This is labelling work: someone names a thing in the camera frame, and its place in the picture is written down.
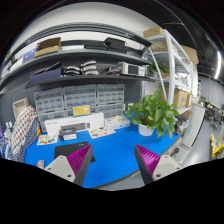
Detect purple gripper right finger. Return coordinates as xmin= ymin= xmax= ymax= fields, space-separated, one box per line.
xmin=134 ymin=145 xmax=182 ymax=185

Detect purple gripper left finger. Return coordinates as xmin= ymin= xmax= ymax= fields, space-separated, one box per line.
xmin=44 ymin=145 xmax=93 ymax=186

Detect black mouse pad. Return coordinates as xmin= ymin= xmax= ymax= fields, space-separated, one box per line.
xmin=54 ymin=141 xmax=89 ymax=161

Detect small black box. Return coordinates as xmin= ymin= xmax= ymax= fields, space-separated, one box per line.
xmin=59 ymin=128 xmax=77 ymax=141

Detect blue table mat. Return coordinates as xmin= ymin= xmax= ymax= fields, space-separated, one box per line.
xmin=24 ymin=124 xmax=181 ymax=188

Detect illustrated booklet centre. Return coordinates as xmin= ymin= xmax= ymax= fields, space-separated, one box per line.
xmin=89 ymin=128 xmax=115 ymax=139

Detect illustrated booklet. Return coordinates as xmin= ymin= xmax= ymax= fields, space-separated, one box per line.
xmin=89 ymin=128 xmax=115 ymax=139
xmin=37 ymin=135 xmax=58 ymax=145

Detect illustrated booklet left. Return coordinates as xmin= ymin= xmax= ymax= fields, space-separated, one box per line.
xmin=37 ymin=135 xmax=58 ymax=145

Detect white keyboard box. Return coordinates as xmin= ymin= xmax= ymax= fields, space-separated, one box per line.
xmin=44 ymin=112 xmax=104 ymax=135

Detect green potted plant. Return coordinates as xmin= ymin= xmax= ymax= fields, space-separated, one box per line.
xmin=124 ymin=89 xmax=178 ymax=137

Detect white patterned flat box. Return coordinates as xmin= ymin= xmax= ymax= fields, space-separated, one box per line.
xmin=104 ymin=116 xmax=130 ymax=130

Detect yellow label box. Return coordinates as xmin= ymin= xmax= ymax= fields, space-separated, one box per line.
xmin=72 ymin=105 xmax=91 ymax=116

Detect patterned fabric bag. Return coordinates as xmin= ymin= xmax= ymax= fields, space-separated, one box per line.
xmin=9 ymin=106 xmax=40 ymax=163

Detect grey drawer organiser cabinets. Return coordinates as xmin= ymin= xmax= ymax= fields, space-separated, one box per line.
xmin=34 ymin=84 xmax=125 ymax=132

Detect white metal shelving rack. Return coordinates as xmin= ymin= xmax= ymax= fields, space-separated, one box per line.
xmin=142 ymin=30 xmax=198 ymax=114

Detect open cardboard box on shelf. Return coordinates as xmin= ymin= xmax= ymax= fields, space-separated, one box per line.
xmin=34 ymin=37 xmax=61 ymax=58

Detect cardboard box on rack top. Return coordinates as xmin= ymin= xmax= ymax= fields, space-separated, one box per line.
xmin=143 ymin=27 xmax=164 ymax=38

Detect grey wall shelf unit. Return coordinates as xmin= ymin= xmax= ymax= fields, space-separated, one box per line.
xmin=0 ymin=22 xmax=152 ymax=87

